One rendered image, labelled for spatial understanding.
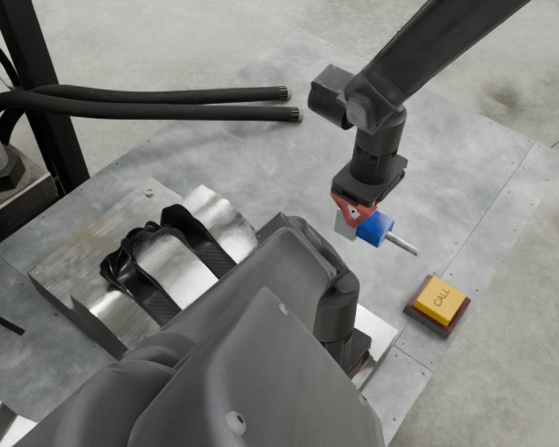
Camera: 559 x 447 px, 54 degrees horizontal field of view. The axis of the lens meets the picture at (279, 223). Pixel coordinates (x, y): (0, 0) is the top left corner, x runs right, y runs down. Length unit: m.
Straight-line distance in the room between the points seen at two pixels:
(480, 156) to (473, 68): 1.71
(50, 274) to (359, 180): 0.49
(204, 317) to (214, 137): 0.98
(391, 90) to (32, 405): 0.65
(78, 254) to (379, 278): 0.49
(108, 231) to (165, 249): 0.16
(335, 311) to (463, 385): 1.35
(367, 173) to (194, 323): 0.59
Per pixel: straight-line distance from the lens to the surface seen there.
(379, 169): 0.73
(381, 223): 0.83
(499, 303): 2.01
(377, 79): 0.60
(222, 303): 0.20
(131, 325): 0.77
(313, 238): 0.44
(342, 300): 0.49
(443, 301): 0.92
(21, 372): 0.92
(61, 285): 0.90
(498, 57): 3.03
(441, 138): 1.22
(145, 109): 1.07
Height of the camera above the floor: 1.59
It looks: 52 degrees down
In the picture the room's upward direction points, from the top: 4 degrees clockwise
